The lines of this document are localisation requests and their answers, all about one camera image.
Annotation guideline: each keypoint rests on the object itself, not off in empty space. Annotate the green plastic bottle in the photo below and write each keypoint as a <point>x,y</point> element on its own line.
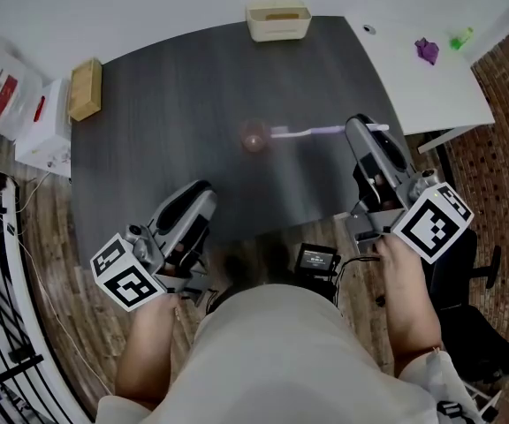
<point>461,38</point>

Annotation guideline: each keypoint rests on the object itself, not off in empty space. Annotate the purple and white toothbrush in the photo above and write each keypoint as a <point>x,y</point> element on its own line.
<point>307,131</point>

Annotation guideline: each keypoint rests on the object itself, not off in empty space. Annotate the white desk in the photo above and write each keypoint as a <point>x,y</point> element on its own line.
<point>431,91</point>

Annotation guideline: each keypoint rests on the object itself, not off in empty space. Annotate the beige plastic storage box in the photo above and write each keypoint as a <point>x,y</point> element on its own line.
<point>277,24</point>

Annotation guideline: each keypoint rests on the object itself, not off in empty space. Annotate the translucent reddish cup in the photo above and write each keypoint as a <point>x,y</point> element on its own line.
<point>253,136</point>

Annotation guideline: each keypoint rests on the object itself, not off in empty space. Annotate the person's beige shirt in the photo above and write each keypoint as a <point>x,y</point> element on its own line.
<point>281,360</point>

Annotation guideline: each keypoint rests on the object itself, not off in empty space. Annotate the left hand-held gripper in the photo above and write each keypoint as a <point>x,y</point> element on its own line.
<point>126,281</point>

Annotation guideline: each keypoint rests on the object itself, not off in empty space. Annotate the person's left forearm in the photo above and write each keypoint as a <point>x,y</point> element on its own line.
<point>148,351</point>

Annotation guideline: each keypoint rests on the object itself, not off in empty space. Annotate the wooden box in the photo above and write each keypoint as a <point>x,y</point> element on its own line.
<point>85,90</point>

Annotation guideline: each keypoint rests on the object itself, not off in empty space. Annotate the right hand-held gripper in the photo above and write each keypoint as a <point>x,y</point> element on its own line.
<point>431,223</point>

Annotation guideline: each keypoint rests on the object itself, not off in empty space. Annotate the person's left hand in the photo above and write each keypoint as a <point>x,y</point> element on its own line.
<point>184,256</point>

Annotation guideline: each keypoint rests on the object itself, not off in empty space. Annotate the person's right forearm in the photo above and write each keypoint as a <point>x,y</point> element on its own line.
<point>407,298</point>

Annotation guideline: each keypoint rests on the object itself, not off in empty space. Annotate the person's right hand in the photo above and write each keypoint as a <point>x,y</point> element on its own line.
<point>380,190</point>

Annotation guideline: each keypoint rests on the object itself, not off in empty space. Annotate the white cardboard box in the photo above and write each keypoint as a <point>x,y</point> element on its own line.
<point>44,135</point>

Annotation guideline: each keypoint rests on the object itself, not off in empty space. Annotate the purple crumpled cloth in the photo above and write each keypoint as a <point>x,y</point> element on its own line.
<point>427,51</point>

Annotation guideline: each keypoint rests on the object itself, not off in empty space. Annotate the black office chair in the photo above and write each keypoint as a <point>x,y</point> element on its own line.
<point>471,316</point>

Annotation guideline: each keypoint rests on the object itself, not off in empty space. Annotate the small black screen device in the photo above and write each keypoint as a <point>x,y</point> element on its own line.
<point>315,261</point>

